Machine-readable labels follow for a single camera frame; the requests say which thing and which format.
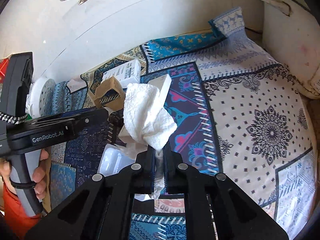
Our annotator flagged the person's left hand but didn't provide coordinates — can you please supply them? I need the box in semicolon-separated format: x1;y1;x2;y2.
0;150;49;201

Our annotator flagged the blue patterned tablecloth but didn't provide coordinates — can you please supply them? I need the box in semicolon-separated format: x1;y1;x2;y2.
44;6;318;240

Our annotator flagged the small plain white box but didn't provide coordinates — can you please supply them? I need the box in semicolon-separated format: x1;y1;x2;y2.
147;74;173;103

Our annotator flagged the white paper towel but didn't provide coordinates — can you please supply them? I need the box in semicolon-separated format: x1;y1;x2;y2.
122;82;178;200

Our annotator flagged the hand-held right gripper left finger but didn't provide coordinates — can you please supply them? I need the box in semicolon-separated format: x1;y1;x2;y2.
24;146;155;240

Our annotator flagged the brown cardboard box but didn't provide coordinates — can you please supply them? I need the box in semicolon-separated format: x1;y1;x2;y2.
94;77;126;111

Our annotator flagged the person's left forearm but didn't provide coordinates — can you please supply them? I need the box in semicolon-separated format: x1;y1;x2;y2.
1;186;43;239

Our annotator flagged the clear plastic container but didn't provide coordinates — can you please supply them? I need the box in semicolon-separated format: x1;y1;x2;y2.
97;144;126;178

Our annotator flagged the white perforated disc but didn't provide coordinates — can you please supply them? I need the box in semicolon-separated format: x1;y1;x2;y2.
26;78;56;118

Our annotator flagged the black white braided cable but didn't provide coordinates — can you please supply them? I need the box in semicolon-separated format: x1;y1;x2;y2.
0;112;27;126

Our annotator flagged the white printed box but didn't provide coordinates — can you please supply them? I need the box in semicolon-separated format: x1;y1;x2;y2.
102;60;142;83

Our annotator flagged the white rice cooker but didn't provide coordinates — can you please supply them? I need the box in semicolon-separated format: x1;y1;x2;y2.
257;0;320;101

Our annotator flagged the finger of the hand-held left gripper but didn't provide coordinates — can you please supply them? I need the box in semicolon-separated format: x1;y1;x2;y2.
73;113;121;142
32;108;111;126

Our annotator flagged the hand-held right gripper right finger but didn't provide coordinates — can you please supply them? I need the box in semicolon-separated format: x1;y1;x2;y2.
163;142;288;240

